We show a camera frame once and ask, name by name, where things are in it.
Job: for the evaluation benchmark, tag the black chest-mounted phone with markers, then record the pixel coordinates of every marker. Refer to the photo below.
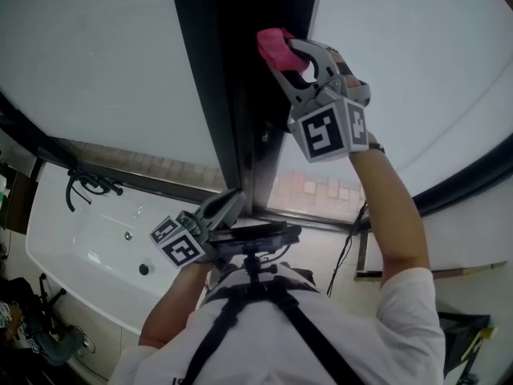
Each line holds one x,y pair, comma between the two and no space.
256,237

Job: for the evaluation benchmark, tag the person's left forearm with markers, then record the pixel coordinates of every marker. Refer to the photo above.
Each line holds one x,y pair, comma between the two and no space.
172,307

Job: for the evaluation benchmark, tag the frosted glass panel black frame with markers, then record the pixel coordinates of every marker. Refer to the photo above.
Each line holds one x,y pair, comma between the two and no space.
100,54

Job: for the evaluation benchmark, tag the person's right forearm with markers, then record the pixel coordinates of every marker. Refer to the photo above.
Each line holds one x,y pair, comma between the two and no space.
388,207

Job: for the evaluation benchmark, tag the black window frame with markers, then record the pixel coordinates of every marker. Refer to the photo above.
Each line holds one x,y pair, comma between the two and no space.
401,54

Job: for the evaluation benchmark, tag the black chest harness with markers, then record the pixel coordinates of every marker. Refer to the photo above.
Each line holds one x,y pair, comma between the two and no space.
308,327

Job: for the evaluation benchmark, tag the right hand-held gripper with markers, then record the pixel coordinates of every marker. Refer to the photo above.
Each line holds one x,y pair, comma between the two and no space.
324,132

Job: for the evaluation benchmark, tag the person in white shirt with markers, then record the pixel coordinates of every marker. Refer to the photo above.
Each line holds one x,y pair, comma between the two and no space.
260,335

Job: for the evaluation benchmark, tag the black trousers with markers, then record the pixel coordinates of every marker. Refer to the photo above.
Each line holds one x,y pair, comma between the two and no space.
298,275

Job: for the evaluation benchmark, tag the white bathtub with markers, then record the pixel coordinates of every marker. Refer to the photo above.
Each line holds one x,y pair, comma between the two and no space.
80,255

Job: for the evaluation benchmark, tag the chrome bathtub overflow cap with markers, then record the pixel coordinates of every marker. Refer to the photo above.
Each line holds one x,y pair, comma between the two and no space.
128,236

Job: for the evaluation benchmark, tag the black wristband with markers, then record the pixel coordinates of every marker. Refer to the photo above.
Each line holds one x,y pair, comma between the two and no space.
377,147

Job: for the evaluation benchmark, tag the brown wooden cabinet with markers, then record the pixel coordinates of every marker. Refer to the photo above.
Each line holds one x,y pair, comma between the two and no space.
22,199

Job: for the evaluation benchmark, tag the black bathtub drain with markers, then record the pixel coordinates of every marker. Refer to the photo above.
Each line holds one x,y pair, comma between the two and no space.
144,268

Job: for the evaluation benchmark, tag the pink cleaning cloth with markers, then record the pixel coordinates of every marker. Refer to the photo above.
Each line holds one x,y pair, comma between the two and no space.
276,50

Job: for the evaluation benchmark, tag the black bathtub faucet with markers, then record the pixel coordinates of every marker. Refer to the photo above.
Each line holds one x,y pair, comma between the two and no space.
72,191

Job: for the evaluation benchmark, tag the black metal rack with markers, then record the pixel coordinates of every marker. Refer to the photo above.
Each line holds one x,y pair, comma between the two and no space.
461,335

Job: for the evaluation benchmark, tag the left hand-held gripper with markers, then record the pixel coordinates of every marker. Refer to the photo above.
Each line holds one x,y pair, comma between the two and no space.
180,249

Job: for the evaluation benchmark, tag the person's right hand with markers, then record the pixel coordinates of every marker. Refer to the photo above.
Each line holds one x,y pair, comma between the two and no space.
346,74

